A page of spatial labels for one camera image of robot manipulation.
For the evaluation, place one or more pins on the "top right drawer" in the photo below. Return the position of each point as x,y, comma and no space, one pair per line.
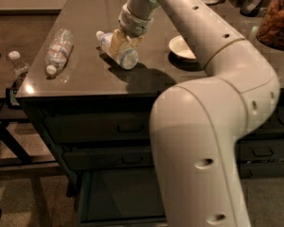
275,124

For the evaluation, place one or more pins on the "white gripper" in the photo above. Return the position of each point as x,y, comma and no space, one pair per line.
134,24

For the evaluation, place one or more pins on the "dark side table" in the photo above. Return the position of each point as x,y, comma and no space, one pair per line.
20,144

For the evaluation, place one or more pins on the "bottom right drawer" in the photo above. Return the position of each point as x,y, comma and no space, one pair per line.
269,170

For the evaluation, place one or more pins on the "glass jar of snacks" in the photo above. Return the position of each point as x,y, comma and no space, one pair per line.
271,29

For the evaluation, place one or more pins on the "white paper bowl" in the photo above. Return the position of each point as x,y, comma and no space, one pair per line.
181,50

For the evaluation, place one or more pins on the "dark cabinet frame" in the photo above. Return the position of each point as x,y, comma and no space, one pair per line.
40,108

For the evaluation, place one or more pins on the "clear crumpled water bottle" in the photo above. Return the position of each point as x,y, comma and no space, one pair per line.
58,51

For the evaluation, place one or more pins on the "middle right drawer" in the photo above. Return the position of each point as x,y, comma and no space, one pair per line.
260,150

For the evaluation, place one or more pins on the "open bottom left drawer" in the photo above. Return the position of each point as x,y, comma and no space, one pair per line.
128,197

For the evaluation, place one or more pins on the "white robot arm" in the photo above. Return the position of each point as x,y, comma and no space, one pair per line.
194,125

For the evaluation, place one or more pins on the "small bottle on side table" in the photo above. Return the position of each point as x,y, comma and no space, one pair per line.
19,65

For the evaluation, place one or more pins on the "middle left drawer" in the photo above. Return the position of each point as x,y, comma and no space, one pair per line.
104,158

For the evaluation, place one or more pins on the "top left drawer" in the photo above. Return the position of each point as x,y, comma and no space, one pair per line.
91,127

